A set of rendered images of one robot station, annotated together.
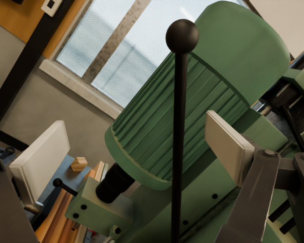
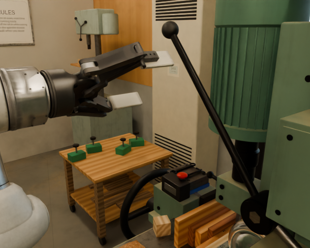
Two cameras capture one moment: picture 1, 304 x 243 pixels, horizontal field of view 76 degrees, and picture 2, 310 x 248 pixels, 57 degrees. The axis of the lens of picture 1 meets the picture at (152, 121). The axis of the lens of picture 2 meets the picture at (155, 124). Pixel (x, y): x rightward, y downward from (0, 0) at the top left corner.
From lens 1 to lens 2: 0.53 m
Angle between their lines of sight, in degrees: 67
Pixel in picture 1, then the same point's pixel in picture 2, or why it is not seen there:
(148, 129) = (213, 92)
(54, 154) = (128, 100)
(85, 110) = not seen: outside the picture
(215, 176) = (284, 106)
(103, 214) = (237, 193)
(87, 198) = (222, 177)
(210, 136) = (163, 62)
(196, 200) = not seen: hidden behind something
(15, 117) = not seen: hidden behind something
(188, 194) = (273, 137)
